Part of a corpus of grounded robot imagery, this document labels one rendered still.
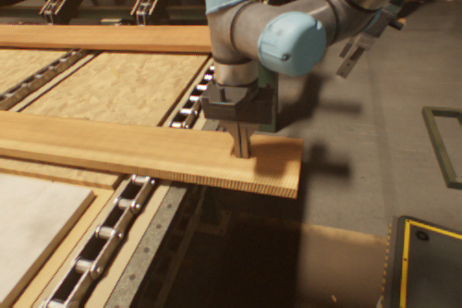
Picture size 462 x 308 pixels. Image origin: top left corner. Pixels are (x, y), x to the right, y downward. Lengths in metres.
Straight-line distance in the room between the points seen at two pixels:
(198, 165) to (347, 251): 1.05
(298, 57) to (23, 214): 0.62
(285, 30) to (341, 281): 1.24
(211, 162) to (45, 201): 0.36
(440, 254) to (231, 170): 0.84
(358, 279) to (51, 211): 1.19
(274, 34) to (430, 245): 1.03
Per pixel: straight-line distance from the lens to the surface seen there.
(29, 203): 0.79
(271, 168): 0.62
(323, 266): 1.50
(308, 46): 0.39
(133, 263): 0.60
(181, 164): 0.65
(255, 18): 0.42
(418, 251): 1.25
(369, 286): 1.50
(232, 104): 0.46
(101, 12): 2.19
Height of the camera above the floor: 1.31
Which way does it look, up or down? 38 degrees down
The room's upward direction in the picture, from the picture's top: 6 degrees counter-clockwise
